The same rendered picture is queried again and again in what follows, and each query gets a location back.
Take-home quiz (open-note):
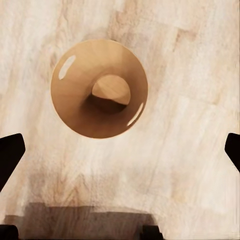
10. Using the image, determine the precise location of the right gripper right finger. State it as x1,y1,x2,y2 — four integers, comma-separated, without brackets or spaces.
224,133,240,172

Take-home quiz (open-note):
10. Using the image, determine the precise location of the trash can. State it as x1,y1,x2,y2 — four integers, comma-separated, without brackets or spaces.
50,38,149,140

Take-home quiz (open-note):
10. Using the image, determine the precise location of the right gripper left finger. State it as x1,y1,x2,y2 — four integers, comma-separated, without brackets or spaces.
0,133,26,192

